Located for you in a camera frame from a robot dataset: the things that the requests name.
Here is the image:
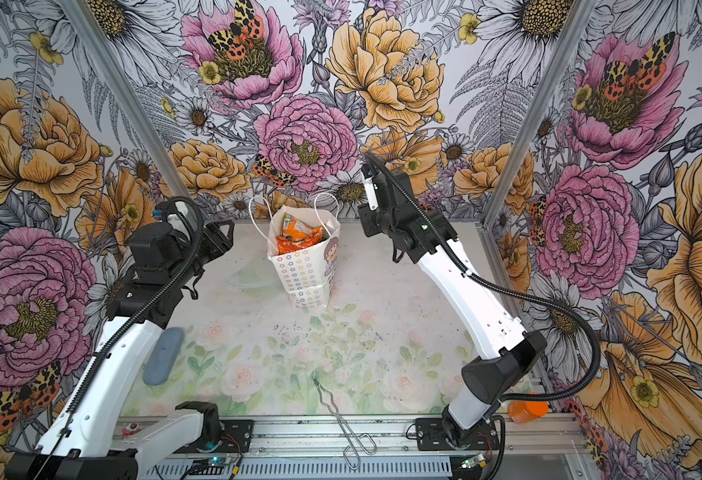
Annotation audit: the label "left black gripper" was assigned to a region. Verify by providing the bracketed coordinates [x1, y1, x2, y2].
[170, 220, 235, 286]

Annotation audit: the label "orange red snack bag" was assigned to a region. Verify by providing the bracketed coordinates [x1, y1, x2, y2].
[276, 230, 325, 255]

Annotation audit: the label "white printed paper bag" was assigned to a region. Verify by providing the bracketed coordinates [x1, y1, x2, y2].
[257, 201, 341, 308]

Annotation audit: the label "orange snack packet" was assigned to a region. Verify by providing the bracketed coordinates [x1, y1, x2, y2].
[281, 214, 324, 241]

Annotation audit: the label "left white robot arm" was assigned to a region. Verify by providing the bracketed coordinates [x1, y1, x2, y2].
[5, 216, 234, 479]

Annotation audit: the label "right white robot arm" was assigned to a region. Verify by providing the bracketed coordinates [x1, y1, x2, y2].
[359, 160, 546, 447]

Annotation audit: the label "clear plastic round lid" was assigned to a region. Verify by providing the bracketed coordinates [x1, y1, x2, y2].
[226, 263, 281, 290]

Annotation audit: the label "grey blue oval stone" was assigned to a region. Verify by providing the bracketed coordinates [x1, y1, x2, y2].
[142, 327, 185, 386]

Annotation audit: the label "orange plastic bottle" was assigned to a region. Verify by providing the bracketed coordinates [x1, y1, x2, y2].
[507, 400, 549, 424]

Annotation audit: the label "left black corrugated cable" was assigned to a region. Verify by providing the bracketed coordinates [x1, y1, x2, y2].
[32, 196, 207, 480]

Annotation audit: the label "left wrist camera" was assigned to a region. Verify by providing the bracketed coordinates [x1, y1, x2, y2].
[129, 222, 190, 285]

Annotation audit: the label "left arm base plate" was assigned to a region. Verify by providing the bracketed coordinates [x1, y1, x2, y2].
[175, 419, 255, 454]

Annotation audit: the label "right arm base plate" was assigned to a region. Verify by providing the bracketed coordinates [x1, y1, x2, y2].
[414, 417, 500, 452]

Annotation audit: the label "metal wire tongs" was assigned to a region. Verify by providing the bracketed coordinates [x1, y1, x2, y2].
[313, 377, 378, 472]

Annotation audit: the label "aluminium front rail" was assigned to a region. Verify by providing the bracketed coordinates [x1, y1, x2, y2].
[74, 413, 589, 460]

